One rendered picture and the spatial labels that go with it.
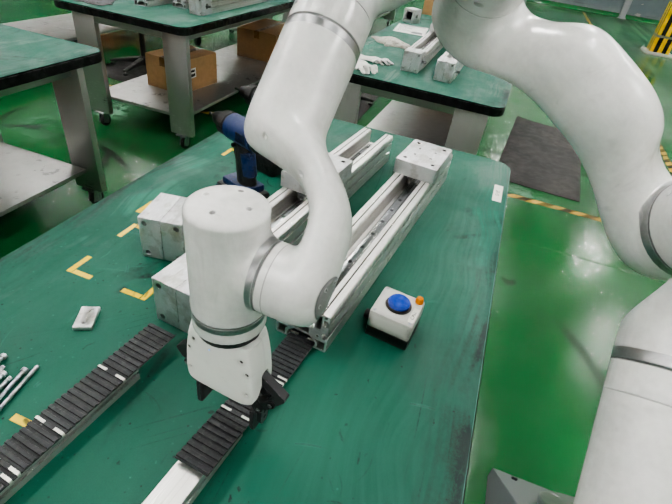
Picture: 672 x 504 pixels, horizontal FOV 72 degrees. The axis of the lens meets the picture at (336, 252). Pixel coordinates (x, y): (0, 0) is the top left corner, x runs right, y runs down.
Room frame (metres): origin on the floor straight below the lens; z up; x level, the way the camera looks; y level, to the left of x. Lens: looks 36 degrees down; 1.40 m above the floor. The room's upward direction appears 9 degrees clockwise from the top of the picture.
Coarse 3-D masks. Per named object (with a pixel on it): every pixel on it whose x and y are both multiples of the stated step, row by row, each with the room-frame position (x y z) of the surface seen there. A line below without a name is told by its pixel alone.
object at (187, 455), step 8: (184, 448) 0.31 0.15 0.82; (176, 456) 0.30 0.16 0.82; (184, 456) 0.30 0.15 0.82; (192, 456) 0.30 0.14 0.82; (200, 456) 0.30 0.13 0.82; (192, 464) 0.29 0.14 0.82; (200, 464) 0.29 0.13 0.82; (208, 464) 0.29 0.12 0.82; (216, 464) 0.30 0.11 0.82; (200, 472) 0.28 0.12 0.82; (208, 472) 0.28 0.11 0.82
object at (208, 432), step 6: (204, 426) 0.35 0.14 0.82; (210, 426) 0.35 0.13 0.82; (198, 432) 0.34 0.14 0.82; (204, 432) 0.34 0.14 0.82; (210, 432) 0.34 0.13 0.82; (216, 432) 0.34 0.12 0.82; (222, 432) 0.34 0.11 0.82; (210, 438) 0.33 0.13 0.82; (216, 438) 0.33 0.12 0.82; (222, 438) 0.33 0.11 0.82; (228, 438) 0.33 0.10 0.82; (216, 444) 0.32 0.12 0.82; (222, 444) 0.32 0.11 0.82; (228, 444) 0.33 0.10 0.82; (228, 450) 0.32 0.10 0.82
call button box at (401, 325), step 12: (384, 288) 0.67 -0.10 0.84; (384, 300) 0.63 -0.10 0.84; (372, 312) 0.60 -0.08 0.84; (384, 312) 0.60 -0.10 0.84; (396, 312) 0.60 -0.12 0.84; (408, 312) 0.61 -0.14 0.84; (420, 312) 0.62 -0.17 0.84; (372, 324) 0.59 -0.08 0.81; (384, 324) 0.59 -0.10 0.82; (396, 324) 0.58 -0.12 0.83; (408, 324) 0.58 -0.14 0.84; (384, 336) 0.59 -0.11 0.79; (396, 336) 0.58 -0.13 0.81; (408, 336) 0.57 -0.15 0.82
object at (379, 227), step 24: (384, 192) 0.99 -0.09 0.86; (408, 192) 1.06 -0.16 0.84; (432, 192) 1.13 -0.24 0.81; (360, 216) 0.86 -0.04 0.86; (384, 216) 0.93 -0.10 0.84; (408, 216) 0.91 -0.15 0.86; (360, 240) 0.83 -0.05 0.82; (384, 240) 0.78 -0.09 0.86; (360, 264) 0.69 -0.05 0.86; (384, 264) 0.80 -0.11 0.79; (336, 288) 0.61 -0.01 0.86; (360, 288) 0.66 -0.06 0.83; (336, 312) 0.56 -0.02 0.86; (312, 336) 0.55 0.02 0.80
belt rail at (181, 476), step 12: (180, 468) 0.29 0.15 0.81; (192, 468) 0.29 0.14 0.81; (216, 468) 0.31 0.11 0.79; (168, 480) 0.27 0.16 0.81; (180, 480) 0.28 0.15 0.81; (192, 480) 0.28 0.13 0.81; (204, 480) 0.29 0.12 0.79; (156, 492) 0.26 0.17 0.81; (168, 492) 0.26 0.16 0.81; (180, 492) 0.26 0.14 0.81; (192, 492) 0.27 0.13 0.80
